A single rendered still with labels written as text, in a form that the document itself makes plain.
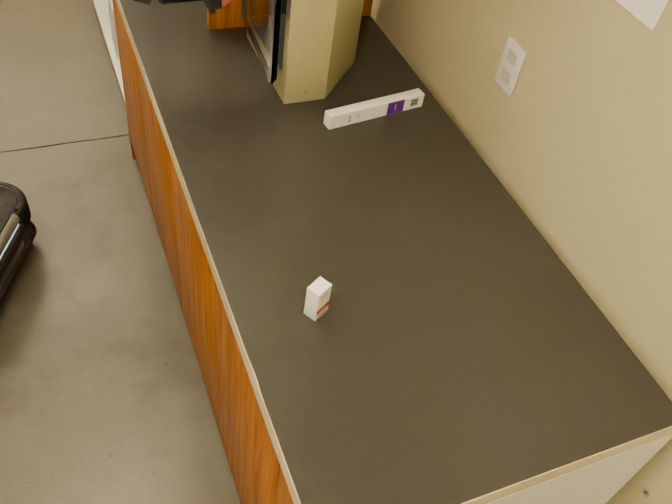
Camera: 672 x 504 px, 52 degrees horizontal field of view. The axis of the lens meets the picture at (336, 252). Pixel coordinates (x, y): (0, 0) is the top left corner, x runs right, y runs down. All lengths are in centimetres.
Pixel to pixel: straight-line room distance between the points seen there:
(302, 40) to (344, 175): 33
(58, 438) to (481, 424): 140
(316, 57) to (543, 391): 92
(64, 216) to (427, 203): 166
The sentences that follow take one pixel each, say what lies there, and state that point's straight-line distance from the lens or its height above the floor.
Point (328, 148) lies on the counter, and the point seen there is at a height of 94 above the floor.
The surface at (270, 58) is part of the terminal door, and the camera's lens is 168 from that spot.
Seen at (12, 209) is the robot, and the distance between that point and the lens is 254.
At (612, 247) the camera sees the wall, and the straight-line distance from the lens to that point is 145.
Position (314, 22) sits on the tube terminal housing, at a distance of 164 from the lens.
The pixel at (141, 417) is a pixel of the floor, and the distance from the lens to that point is 225.
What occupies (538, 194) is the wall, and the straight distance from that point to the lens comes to 160.
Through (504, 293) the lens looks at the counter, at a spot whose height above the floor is 94.
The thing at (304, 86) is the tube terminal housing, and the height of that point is 99.
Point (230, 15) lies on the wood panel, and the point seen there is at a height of 98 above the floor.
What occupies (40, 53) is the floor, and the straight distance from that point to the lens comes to 374.
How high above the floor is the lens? 195
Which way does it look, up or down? 47 degrees down
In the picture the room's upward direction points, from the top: 10 degrees clockwise
